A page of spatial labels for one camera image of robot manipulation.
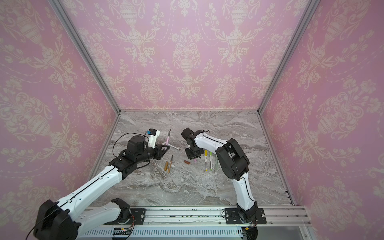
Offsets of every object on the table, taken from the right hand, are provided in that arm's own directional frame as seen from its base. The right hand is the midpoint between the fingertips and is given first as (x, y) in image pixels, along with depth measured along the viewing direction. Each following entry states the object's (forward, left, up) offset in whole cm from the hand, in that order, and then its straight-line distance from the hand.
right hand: (194, 155), depth 95 cm
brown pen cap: (-4, +4, 0) cm, 6 cm away
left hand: (-5, +12, +19) cm, 23 cm away
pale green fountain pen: (-6, -14, -1) cm, 16 cm away
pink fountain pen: (+14, +17, +1) cm, 22 cm away
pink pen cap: (-4, -1, +1) cm, 4 cm away
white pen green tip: (-1, -11, 0) cm, 11 cm away
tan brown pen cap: (-6, +17, 0) cm, 18 cm away
